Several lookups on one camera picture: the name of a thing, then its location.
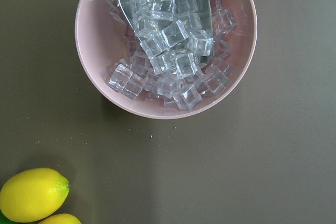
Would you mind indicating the green lime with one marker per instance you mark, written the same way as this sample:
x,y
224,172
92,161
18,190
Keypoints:
x,y
4,220

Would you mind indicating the metal ice scoop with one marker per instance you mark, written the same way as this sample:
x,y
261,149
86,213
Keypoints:
x,y
160,25

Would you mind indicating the clear ice cubes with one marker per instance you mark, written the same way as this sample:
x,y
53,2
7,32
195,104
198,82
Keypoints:
x,y
173,52

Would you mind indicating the yellow lemon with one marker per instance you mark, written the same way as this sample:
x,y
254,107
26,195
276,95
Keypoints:
x,y
33,194
60,219

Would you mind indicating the pink bowl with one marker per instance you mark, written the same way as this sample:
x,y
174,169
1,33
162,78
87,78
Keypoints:
x,y
100,43

